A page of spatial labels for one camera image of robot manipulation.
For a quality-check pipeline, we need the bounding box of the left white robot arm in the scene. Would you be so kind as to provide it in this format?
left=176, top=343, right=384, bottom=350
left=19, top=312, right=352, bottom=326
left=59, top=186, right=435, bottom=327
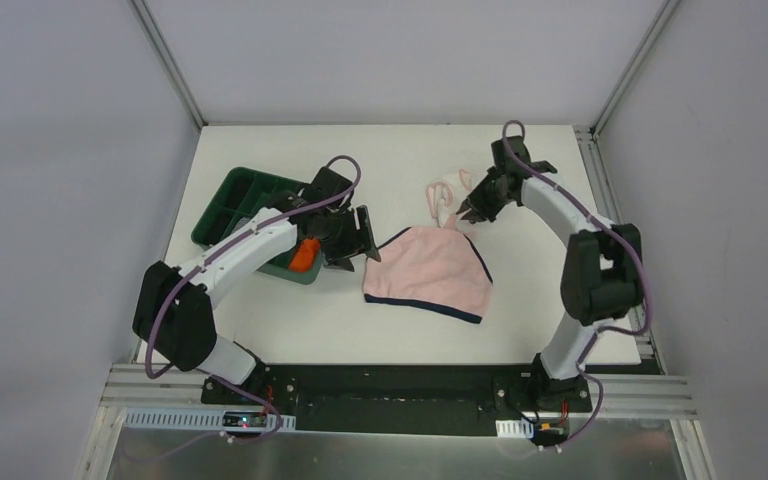
left=132, top=164, right=381, bottom=405

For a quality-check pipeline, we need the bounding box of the small white cable duct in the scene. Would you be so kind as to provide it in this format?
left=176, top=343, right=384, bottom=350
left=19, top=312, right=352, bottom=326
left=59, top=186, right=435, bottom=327
left=495, top=418, right=535, bottom=439

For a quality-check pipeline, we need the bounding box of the right side aluminium rail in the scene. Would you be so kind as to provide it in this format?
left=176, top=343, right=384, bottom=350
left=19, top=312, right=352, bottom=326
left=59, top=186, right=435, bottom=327
left=572, top=125, right=664, bottom=375

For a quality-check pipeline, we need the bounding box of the orange rolled cloth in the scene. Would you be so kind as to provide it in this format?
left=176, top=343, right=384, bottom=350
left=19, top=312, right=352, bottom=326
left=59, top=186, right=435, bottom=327
left=287, top=238, right=320, bottom=273

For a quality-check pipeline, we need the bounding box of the white slotted cable duct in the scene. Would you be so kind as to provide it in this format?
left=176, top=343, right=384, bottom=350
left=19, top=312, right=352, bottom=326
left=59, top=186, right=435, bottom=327
left=123, top=408, right=296, bottom=433

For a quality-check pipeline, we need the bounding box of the white underwear pink trim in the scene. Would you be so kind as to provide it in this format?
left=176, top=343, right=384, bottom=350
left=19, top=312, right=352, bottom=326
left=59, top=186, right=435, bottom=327
left=425, top=169, right=475, bottom=230

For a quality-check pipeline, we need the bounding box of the pink underwear navy trim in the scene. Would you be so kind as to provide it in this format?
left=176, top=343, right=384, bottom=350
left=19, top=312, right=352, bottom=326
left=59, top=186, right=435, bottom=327
left=362, top=226, right=494, bottom=324

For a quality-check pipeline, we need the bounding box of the aluminium rail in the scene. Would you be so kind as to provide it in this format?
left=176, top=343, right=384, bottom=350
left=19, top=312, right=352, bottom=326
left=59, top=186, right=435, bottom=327
left=572, top=125, right=664, bottom=375
left=99, top=364, right=699, bottom=421

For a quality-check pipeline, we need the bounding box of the green compartment tray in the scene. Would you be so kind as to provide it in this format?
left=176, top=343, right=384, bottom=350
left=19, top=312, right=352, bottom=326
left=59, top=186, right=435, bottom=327
left=190, top=167, right=323, bottom=285

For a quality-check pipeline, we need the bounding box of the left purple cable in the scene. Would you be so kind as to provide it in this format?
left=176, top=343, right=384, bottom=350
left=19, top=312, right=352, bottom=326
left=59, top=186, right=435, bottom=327
left=118, top=154, right=363, bottom=463

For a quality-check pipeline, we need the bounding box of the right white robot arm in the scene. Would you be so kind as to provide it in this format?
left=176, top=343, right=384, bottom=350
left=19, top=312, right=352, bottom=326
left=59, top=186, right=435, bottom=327
left=457, top=136, right=644, bottom=410

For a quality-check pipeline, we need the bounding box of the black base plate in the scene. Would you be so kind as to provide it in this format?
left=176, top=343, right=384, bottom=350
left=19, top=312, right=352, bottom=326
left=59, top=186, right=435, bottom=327
left=200, top=364, right=592, bottom=436

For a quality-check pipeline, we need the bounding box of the aluminium front rail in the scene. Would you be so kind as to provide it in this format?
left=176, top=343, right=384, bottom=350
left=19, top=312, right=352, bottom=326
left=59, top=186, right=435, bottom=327
left=99, top=364, right=699, bottom=421

